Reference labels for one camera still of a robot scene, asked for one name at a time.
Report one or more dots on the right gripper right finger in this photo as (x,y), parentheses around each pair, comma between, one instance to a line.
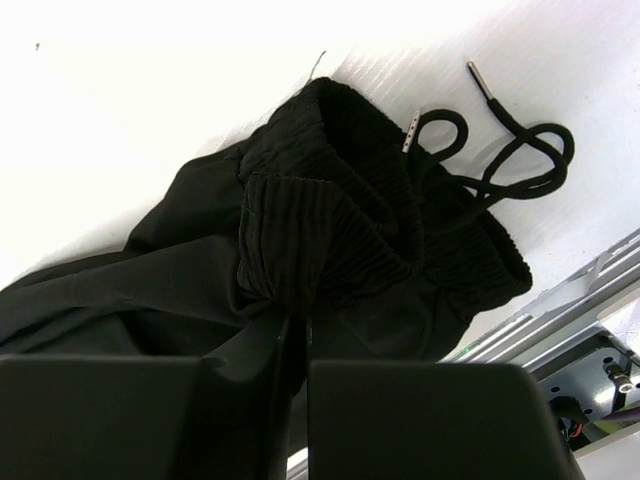
(390,419)

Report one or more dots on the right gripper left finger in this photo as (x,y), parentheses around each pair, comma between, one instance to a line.
(100,417)

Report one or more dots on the black trousers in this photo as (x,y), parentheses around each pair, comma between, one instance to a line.
(329,214)

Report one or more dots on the aluminium frame rail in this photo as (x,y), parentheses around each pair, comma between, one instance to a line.
(601,298)

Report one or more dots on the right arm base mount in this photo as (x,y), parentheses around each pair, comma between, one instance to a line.
(593,379)

